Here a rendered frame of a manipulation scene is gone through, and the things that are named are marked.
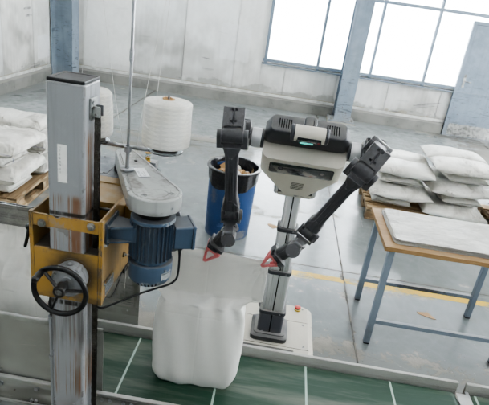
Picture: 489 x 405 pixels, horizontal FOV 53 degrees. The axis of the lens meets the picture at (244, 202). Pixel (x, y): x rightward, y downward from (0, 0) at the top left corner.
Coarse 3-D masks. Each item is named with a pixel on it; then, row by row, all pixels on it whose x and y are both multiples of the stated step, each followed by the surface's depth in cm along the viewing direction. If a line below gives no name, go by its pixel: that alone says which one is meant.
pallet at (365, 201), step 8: (360, 192) 591; (368, 192) 562; (368, 200) 538; (368, 208) 521; (384, 208) 522; (392, 208) 524; (400, 208) 528; (408, 208) 535; (416, 208) 535; (368, 216) 525
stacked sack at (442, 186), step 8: (432, 184) 512; (440, 184) 508; (448, 184) 509; (456, 184) 510; (464, 184) 514; (440, 192) 502; (448, 192) 501; (456, 192) 501; (464, 192) 502; (472, 192) 503; (480, 192) 504
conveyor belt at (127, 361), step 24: (120, 336) 248; (120, 360) 233; (144, 360) 235; (240, 360) 244; (264, 360) 246; (120, 384) 219; (144, 384) 221; (168, 384) 223; (192, 384) 225; (240, 384) 229; (264, 384) 231; (288, 384) 233; (312, 384) 235; (336, 384) 237; (360, 384) 239; (384, 384) 242
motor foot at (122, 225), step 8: (112, 216) 162; (120, 216) 166; (112, 224) 160; (120, 224) 161; (128, 224) 162; (112, 232) 162; (120, 232) 161; (128, 232) 161; (104, 240) 159; (112, 240) 161; (120, 240) 162; (128, 240) 162
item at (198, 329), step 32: (192, 256) 205; (224, 256) 208; (160, 288) 213; (192, 288) 211; (224, 288) 210; (256, 288) 211; (160, 320) 212; (192, 320) 209; (224, 320) 208; (160, 352) 218; (192, 352) 215; (224, 352) 214; (224, 384) 223
